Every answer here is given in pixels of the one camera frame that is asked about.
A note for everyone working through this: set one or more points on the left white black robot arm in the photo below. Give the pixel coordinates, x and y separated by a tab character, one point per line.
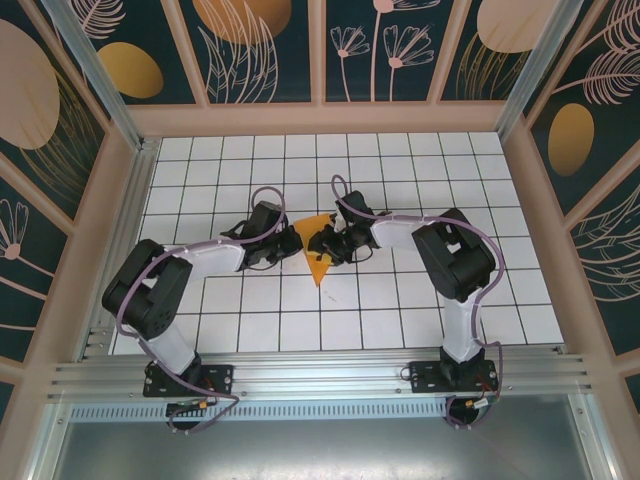
170	345

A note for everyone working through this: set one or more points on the aluminium frame post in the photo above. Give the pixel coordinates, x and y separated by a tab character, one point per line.
542	65
92	65

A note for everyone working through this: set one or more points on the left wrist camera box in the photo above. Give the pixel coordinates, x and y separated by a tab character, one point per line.
265	217

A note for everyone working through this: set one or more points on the grey sheet metal panel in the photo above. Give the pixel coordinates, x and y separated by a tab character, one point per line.
320	450

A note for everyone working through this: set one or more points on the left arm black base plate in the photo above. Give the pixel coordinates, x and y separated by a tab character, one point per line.
222	372

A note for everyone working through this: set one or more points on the long aluminium mounting rail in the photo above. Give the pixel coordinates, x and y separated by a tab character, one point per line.
320	370

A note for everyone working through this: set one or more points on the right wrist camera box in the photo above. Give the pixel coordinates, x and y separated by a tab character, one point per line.
355	204

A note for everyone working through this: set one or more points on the aluminium side rail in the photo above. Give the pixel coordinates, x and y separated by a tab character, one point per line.
140	190

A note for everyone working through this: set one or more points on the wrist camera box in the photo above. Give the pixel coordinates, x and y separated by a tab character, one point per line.
265	217
355	204

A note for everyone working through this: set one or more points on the orange paper sheet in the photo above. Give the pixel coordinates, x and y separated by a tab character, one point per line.
320	272

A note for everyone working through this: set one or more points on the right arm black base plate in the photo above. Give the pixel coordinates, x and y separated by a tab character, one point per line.
425	375

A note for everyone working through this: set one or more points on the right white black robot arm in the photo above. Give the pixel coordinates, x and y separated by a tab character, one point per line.
457	325

